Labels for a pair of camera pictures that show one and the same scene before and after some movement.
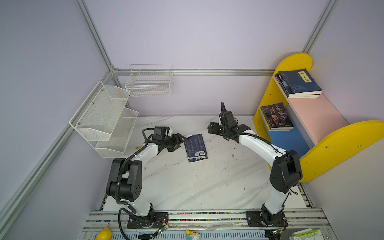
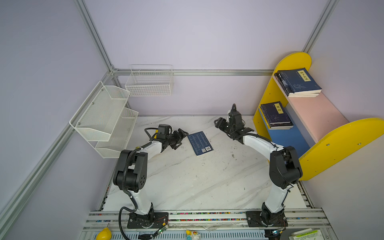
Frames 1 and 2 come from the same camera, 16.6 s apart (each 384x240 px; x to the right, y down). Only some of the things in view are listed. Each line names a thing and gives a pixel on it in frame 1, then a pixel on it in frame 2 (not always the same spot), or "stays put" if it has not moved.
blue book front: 298,81 stays put
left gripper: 179,138 stays put
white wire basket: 150,80 stays put
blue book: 195,148 to 275,116
